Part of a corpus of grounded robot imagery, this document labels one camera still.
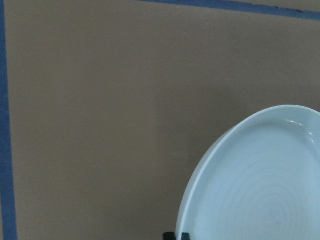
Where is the glossy ribbed pale green plate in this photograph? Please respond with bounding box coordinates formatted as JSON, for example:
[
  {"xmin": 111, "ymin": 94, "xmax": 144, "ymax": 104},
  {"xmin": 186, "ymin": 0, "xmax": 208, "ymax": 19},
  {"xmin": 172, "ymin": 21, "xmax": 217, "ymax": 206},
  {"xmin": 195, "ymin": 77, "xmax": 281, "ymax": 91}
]
[{"xmin": 176, "ymin": 104, "xmax": 320, "ymax": 240}]

